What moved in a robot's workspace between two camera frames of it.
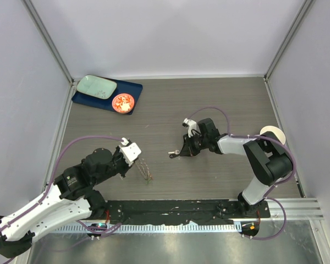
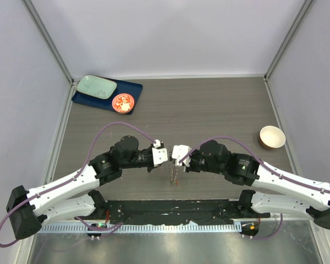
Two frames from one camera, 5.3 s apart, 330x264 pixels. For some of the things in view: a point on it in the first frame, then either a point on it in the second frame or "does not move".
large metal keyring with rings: [144, 170] -> [174, 171]
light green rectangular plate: [97, 86] does not move
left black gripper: [118, 152] -> [150, 168]
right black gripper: [188, 149] -> [191, 168]
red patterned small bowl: [123, 103] does not move
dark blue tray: [132, 88] does not move
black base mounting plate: [181, 212] does not move
